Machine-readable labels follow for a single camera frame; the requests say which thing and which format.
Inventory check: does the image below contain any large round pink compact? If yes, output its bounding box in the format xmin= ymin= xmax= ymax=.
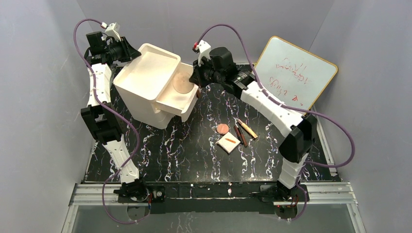
xmin=172 ymin=72 xmax=194 ymax=94

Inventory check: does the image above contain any white drawer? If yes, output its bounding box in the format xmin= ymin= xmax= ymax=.
xmin=156 ymin=63 xmax=200 ymax=122

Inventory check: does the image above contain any white drawer organizer box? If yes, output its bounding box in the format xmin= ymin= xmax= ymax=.
xmin=113 ymin=43 xmax=181 ymax=129

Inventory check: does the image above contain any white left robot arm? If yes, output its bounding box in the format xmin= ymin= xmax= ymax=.
xmin=81 ymin=32 xmax=149 ymax=201

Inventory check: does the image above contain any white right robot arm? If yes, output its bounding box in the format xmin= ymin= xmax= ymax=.
xmin=189 ymin=45 xmax=317 ymax=200

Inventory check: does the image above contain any dark brown makeup pencil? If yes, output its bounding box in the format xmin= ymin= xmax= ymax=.
xmin=234 ymin=124 xmax=246 ymax=147

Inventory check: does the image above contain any white square makeup palette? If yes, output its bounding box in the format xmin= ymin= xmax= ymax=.
xmin=216 ymin=133 xmax=240 ymax=154

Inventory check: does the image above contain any small round pink compact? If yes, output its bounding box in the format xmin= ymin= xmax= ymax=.
xmin=216 ymin=124 xmax=229 ymax=135

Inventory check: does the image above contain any yellow framed whiteboard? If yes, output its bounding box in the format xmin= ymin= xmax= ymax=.
xmin=255 ymin=36 xmax=338 ymax=110

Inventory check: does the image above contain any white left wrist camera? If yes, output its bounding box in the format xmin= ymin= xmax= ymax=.
xmin=104 ymin=22 xmax=121 ymax=42

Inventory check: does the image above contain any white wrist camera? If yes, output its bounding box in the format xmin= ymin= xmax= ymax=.
xmin=104 ymin=22 xmax=121 ymax=42
xmin=193 ymin=40 xmax=211 ymax=66

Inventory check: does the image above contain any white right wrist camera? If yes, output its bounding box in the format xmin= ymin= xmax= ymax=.
xmin=193 ymin=40 xmax=211 ymax=66

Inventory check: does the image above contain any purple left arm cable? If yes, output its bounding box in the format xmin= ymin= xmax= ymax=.
xmin=73 ymin=18 xmax=152 ymax=225

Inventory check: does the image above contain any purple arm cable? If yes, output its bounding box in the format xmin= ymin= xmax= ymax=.
xmin=193 ymin=23 xmax=355 ymax=221
xmin=73 ymin=18 xmax=152 ymax=225

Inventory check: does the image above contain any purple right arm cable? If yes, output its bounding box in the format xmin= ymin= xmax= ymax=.
xmin=193 ymin=23 xmax=355 ymax=221

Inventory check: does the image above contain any aluminium right side rail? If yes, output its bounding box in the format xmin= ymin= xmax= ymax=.
xmin=311 ymin=105 xmax=338 ymax=178

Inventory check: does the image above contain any aluminium front mounting rail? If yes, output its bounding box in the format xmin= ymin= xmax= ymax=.
xmin=70 ymin=182 xmax=358 ymax=206

